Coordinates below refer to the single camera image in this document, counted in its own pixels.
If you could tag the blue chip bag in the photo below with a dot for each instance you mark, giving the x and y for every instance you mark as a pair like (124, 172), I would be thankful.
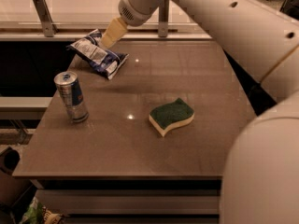
(103, 61)

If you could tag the left metal railing bracket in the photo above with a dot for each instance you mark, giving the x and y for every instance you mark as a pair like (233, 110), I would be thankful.
(48, 27)

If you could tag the metal railing bracket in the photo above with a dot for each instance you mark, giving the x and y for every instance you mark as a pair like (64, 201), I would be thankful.
(48, 27)
(163, 19)

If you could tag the green yellow sponge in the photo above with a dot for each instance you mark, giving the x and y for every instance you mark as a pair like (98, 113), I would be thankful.
(165, 118)

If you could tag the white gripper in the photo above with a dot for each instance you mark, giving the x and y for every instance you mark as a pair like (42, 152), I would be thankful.
(133, 11)

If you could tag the silver blue energy drink can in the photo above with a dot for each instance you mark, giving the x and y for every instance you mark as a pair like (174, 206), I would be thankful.
(70, 91)

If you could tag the green snack bag on floor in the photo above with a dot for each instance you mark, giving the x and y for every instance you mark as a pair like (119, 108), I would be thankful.
(37, 213)

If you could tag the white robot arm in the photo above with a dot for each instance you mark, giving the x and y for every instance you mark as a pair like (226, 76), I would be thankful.
(261, 174)

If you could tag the middle metal railing bracket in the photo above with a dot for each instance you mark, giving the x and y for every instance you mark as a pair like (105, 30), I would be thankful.
(163, 19)

